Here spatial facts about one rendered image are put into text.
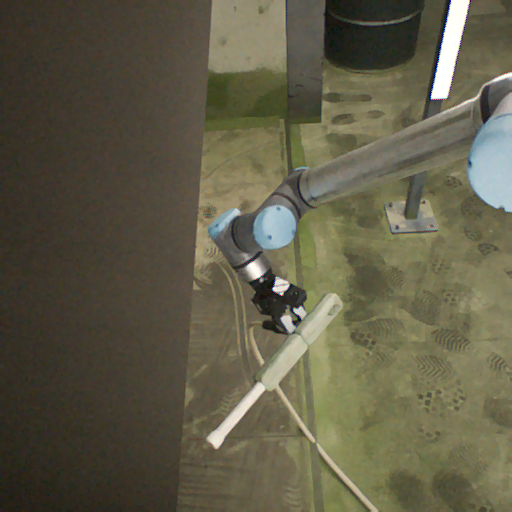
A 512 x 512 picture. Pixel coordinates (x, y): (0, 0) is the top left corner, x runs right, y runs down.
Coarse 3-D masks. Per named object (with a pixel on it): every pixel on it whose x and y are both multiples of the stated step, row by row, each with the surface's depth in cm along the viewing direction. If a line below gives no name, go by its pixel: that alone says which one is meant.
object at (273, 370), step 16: (320, 304) 135; (336, 304) 134; (272, 320) 145; (304, 320) 133; (320, 320) 132; (288, 336) 131; (304, 336) 129; (288, 352) 126; (272, 368) 124; (288, 368) 126; (256, 384) 123; (272, 384) 123; (240, 416) 119; (224, 432) 117
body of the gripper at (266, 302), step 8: (256, 280) 127; (256, 288) 133; (256, 296) 135; (264, 296) 132; (272, 296) 129; (256, 304) 135; (264, 304) 131; (272, 304) 129; (280, 304) 130; (264, 312) 135; (280, 312) 130
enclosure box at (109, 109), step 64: (0, 0) 31; (64, 0) 31; (128, 0) 32; (192, 0) 32; (0, 64) 34; (64, 64) 34; (128, 64) 34; (192, 64) 35; (0, 128) 37; (64, 128) 38; (128, 128) 38; (192, 128) 38; (0, 192) 42; (64, 192) 42; (128, 192) 42; (192, 192) 42; (0, 256) 47; (64, 256) 47; (128, 256) 47; (192, 256) 48; (0, 320) 53; (64, 320) 54; (128, 320) 54; (0, 384) 62; (64, 384) 63; (128, 384) 64; (0, 448) 74; (64, 448) 76; (128, 448) 77
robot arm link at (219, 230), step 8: (232, 208) 125; (224, 216) 123; (232, 216) 120; (216, 224) 121; (224, 224) 120; (208, 232) 123; (216, 232) 121; (224, 232) 121; (216, 240) 123; (224, 240) 121; (224, 248) 123; (232, 248) 121; (224, 256) 126; (232, 256) 124; (240, 256) 123; (248, 256) 123; (256, 256) 124; (232, 264) 126; (240, 264) 124; (248, 264) 124
